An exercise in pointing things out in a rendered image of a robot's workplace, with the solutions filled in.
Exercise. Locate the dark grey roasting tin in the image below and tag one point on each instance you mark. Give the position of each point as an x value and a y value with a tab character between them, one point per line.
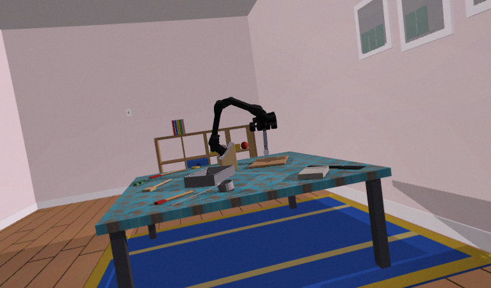
209	176

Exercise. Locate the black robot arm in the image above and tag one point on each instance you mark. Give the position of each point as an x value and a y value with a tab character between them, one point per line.
261	118

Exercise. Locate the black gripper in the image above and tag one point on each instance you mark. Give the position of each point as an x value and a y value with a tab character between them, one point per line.
265	126

